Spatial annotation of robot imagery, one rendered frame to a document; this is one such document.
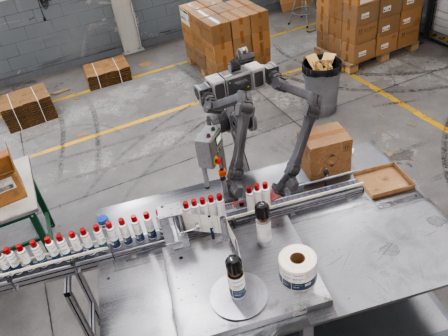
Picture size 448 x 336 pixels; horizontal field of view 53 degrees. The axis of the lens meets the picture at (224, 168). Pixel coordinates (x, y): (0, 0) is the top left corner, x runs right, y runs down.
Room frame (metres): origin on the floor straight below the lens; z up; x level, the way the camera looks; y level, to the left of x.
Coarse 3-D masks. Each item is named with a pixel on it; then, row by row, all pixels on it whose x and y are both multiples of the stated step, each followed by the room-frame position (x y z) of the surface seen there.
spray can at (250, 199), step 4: (248, 188) 2.12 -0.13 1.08; (248, 192) 2.11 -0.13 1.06; (252, 192) 2.12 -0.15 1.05; (248, 196) 2.10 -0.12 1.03; (252, 196) 2.10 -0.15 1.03; (248, 200) 2.10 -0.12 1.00; (252, 200) 2.10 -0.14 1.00; (248, 204) 2.11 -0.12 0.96; (252, 204) 2.10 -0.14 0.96; (248, 208) 2.11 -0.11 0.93; (252, 208) 2.10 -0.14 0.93
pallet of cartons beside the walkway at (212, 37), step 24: (216, 0) 6.49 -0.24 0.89; (240, 0) 6.32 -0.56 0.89; (192, 24) 6.08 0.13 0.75; (216, 24) 5.54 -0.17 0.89; (240, 24) 5.62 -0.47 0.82; (264, 24) 5.75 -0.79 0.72; (192, 48) 6.21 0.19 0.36; (216, 48) 5.49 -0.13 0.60; (264, 48) 5.72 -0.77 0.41; (216, 72) 5.49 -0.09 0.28
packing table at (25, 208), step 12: (24, 156) 3.35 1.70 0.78; (24, 168) 3.16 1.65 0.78; (24, 180) 2.99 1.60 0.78; (36, 192) 3.26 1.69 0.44; (12, 204) 2.70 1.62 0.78; (24, 204) 2.68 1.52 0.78; (36, 204) 2.66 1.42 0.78; (0, 216) 2.58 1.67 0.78; (12, 216) 2.56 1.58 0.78; (24, 216) 2.57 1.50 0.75; (36, 216) 2.63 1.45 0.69; (48, 216) 3.20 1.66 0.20; (36, 228) 2.62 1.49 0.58; (48, 228) 3.03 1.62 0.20; (36, 240) 2.91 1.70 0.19; (48, 252) 2.62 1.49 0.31
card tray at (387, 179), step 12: (372, 168) 2.39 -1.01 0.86; (384, 168) 2.41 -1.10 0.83; (396, 168) 2.38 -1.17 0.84; (360, 180) 2.32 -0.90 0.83; (372, 180) 2.30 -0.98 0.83; (384, 180) 2.29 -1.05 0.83; (396, 180) 2.27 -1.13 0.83; (408, 180) 2.24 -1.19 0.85; (372, 192) 2.19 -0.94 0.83; (384, 192) 2.13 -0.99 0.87; (396, 192) 2.15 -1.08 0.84
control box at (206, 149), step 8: (208, 128) 2.24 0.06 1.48; (216, 128) 2.23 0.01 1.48; (200, 136) 2.17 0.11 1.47; (216, 136) 2.17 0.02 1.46; (200, 144) 2.11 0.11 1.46; (208, 144) 2.09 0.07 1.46; (200, 152) 2.12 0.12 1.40; (208, 152) 2.10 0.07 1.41; (216, 152) 2.14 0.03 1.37; (200, 160) 2.12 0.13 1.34; (208, 160) 2.10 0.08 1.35; (208, 168) 2.10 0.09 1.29
